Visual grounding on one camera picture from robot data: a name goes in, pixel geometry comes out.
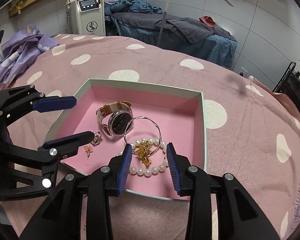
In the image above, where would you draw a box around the gold heart charm ring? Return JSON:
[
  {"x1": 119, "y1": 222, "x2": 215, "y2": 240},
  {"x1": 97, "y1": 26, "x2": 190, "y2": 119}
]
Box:
[{"x1": 83, "y1": 131, "x2": 102, "y2": 158}]

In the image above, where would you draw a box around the purple floral blanket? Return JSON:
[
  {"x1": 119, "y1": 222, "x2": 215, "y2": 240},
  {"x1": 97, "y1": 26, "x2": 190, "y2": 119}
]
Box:
[{"x1": 0, "y1": 24, "x2": 59, "y2": 91}]

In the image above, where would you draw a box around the pink polka dot bedspread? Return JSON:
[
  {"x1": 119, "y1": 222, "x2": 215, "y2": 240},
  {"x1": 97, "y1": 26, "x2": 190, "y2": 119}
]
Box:
[{"x1": 9, "y1": 35, "x2": 300, "y2": 239}]

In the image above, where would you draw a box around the white beauty machine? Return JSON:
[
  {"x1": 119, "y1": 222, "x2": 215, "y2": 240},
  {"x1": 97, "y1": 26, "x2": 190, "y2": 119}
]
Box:
[{"x1": 65, "y1": 0, "x2": 118, "y2": 36}]

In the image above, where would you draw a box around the mint green pink-lined box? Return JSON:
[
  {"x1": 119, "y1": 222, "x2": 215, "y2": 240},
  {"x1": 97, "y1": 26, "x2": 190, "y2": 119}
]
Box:
[{"x1": 38, "y1": 78, "x2": 207, "y2": 202}]

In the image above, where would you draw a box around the crumpled blue bedding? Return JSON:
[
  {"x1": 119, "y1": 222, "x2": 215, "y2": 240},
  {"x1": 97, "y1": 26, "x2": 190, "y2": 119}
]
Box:
[{"x1": 104, "y1": 0, "x2": 163, "y2": 16}]

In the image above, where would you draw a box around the black metal trolley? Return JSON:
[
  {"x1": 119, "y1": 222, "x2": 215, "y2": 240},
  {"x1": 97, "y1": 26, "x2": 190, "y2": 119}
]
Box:
[{"x1": 273, "y1": 61, "x2": 300, "y2": 111}]

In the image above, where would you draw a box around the dark grey towel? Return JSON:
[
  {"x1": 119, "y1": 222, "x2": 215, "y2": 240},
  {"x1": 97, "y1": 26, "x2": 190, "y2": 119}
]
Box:
[{"x1": 111, "y1": 12, "x2": 236, "y2": 44}]

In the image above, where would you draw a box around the blue massage bed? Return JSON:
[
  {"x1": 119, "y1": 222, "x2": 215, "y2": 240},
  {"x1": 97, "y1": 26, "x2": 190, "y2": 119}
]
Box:
[{"x1": 107, "y1": 12, "x2": 237, "y2": 69}]

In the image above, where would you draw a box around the red folded cloth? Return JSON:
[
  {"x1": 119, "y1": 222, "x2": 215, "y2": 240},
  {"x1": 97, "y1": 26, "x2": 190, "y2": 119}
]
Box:
[{"x1": 199, "y1": 16, "x2": 216, "y2": 28}]

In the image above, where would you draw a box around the tan strap wristwatch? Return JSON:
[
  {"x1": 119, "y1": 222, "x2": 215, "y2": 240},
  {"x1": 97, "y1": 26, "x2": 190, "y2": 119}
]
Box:
[{"x1": 96, "y1": 101, "x2": 133, "y2": 137}]

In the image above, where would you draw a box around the silver bangle bracelet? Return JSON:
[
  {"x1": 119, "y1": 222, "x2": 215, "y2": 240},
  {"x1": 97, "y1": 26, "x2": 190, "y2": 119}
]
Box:
[{"x1": 123, "y1": 115, "x2": 163, "y2": 156}]

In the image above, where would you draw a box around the white pearl bracelet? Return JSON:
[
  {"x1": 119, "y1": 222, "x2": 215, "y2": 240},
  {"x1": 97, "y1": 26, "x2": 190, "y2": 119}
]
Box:
[{"x1": 117, "y1": 138, "x2": 172, "y2": 177}]

